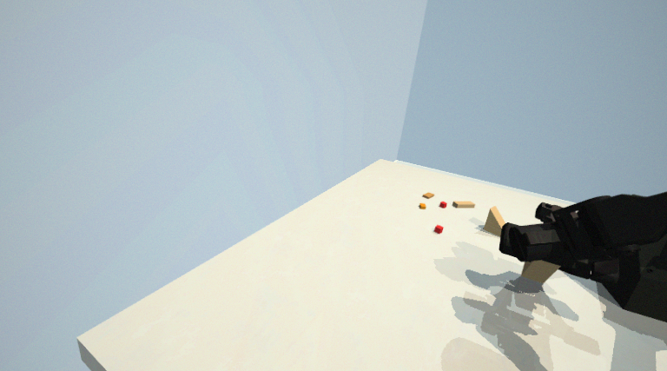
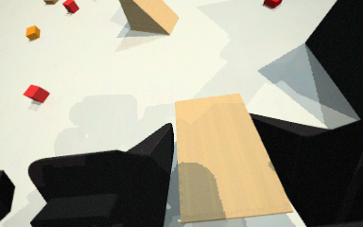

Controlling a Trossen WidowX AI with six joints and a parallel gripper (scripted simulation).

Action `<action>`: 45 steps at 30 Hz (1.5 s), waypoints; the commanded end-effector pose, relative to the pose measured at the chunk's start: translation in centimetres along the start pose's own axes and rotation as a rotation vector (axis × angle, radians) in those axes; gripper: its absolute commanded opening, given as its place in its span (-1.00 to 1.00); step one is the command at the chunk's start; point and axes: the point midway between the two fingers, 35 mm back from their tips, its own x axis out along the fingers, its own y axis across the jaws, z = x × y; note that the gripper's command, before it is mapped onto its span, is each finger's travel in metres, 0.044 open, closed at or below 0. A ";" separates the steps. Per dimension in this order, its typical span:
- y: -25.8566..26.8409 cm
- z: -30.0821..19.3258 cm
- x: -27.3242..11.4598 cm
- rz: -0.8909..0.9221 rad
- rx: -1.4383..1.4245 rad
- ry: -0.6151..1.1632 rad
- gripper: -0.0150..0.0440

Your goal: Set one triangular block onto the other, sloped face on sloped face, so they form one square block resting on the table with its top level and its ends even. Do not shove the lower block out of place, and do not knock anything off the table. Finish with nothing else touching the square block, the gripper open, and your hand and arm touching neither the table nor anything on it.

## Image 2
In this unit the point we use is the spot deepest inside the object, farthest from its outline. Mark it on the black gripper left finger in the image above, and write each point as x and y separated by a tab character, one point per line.
140	176

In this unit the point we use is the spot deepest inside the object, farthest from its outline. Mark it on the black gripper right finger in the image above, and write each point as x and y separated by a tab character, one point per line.
319	169

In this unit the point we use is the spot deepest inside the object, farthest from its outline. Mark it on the orange cube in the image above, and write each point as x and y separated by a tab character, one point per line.
33	33

